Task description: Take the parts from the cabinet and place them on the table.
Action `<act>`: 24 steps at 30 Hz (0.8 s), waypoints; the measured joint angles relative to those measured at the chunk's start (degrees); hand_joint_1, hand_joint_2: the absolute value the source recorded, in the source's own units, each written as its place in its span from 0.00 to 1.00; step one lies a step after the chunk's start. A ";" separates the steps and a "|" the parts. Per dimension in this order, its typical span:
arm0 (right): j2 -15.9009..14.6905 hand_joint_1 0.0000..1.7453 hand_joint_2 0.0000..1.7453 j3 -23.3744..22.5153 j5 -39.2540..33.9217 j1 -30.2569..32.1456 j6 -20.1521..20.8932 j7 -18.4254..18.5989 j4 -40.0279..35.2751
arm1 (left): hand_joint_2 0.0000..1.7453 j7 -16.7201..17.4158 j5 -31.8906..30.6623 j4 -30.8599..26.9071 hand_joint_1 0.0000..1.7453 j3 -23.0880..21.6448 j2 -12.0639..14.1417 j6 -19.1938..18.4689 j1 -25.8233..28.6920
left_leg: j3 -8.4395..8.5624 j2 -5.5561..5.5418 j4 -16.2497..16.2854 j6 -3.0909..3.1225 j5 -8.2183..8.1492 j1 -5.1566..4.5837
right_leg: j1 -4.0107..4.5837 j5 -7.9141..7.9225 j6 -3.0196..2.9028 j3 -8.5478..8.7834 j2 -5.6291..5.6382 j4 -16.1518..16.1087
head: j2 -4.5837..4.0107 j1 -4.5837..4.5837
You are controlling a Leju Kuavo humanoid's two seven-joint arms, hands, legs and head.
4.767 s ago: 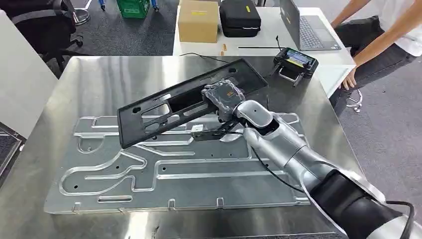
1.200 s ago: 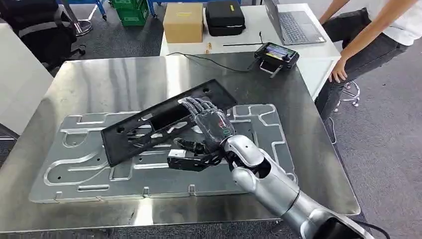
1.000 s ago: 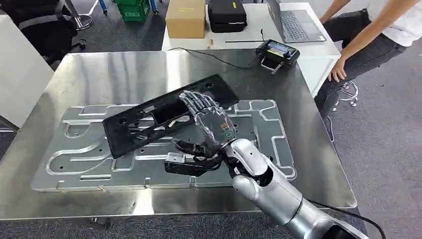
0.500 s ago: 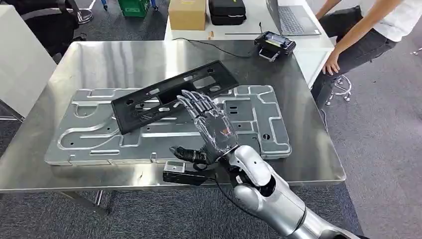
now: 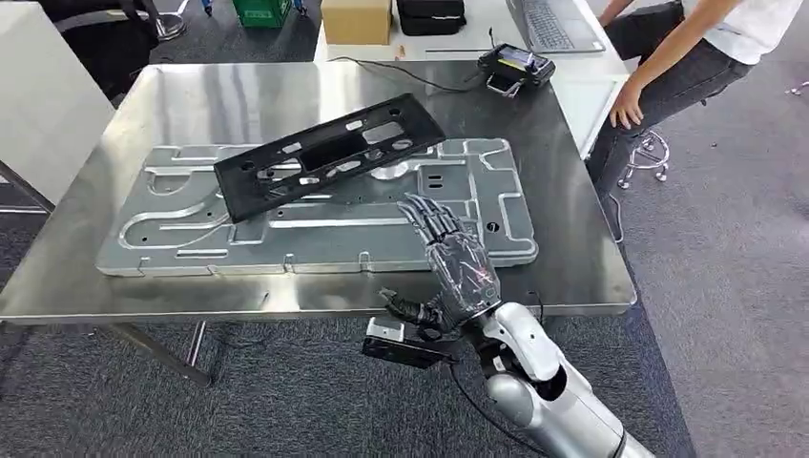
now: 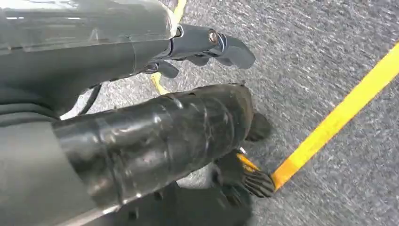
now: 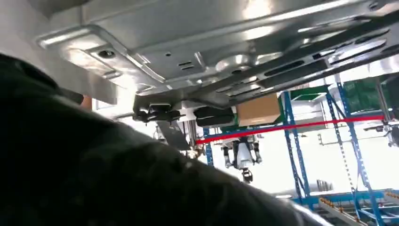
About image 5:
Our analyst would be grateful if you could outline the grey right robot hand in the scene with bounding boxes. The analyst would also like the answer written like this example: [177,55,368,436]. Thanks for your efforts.
[379,192,505,336]

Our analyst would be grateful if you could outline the black plastic plate with cutouts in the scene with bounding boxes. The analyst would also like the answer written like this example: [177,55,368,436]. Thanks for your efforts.
[213,93,447,224]

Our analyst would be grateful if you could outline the large stamped metal panel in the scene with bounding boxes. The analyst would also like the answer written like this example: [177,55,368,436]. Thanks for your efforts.
[95,137,540,278]

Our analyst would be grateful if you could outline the white table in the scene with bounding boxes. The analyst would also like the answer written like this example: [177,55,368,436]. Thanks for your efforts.
[314,0,631,160]

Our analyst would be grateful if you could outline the black handheld terminal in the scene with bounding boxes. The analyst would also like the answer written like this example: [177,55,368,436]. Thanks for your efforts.
[477,42,557,99]

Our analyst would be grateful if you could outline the chrome stool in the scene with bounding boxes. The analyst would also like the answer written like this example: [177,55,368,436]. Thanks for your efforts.
[617,129,672,191]

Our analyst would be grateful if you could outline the person's hand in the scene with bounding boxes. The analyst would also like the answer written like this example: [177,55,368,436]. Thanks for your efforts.
[608,78,645,132]

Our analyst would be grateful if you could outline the black bag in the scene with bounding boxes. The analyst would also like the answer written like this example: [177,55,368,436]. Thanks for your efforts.
[396,0,468,37]

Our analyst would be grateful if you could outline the grey laptop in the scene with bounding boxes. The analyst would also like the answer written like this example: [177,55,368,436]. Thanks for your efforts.
[505,0,607,55]

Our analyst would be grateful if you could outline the brown cardboard box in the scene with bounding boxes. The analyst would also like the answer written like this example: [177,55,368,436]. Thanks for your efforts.
[320,0,393,47]

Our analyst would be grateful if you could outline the person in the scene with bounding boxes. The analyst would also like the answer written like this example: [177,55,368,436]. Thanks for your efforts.
[584,0,805,201]

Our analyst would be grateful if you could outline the stainless steel table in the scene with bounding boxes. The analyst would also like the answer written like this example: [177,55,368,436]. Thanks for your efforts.
[0,61,638,388]

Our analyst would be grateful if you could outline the green crate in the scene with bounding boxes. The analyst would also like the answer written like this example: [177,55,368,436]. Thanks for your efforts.
[232,0,293,30]

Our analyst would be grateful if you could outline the black chair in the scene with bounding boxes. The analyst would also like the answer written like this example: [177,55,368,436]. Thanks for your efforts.
[37,0,161,100]

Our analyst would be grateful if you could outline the white cabinet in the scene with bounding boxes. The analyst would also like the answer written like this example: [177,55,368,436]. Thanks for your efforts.
[0,0,116,207]

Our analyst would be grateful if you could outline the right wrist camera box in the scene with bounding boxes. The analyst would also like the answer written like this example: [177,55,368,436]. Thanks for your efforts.
[361,316,460,371]

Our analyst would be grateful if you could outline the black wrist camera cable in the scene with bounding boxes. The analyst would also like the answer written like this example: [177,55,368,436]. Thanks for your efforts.
[445,361,538,458]

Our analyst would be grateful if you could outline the thin black cable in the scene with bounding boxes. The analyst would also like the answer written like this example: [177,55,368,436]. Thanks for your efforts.
[327,55,487,94]

